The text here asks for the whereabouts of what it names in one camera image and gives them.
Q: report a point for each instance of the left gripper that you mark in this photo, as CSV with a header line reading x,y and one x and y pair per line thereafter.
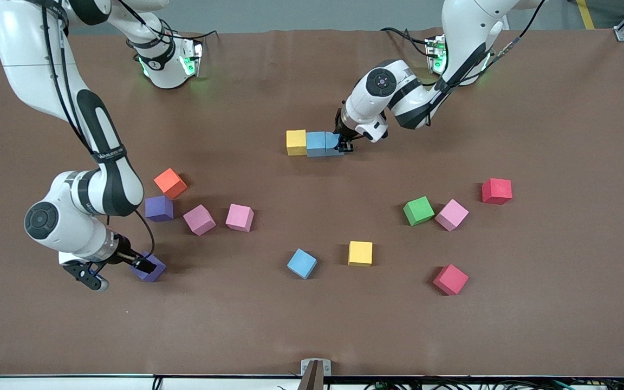
x,y
341,130

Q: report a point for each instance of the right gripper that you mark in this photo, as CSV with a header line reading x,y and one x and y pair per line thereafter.
x,y
127,257

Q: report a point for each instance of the blue foam cube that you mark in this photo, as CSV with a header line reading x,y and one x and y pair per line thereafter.
x,y
331,143
316,143
301,264

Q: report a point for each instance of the purple foam cube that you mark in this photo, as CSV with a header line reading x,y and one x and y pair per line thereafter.
x,y
152,276
159,208

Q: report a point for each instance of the yellow foam cube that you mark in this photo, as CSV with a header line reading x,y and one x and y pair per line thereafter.
x,y
360,253
296,142

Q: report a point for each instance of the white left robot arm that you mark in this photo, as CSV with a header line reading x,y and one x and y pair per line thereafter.
x,y
415,100

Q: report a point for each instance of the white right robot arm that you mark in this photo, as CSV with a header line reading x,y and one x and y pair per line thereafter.
x,y
111,184

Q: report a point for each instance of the pink foam cube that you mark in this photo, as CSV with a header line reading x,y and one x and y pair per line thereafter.
x,y
239,217
199,219
452,215

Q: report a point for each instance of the orange foam cube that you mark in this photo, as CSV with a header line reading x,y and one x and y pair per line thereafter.
x,y
170,183

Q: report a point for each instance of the green foam cube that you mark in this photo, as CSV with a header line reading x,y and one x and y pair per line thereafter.
x,y
418,210

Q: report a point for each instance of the silver connector box green light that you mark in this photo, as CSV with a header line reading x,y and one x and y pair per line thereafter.
x,y
192,57
435,54

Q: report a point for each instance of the rose red foam cube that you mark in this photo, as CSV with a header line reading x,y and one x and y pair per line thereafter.
x,y
450,279

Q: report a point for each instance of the brown table mat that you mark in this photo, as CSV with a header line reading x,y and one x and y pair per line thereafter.
x,y
312,325

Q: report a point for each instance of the grey metal bracket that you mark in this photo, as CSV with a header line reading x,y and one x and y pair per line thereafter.
x,y
306,368

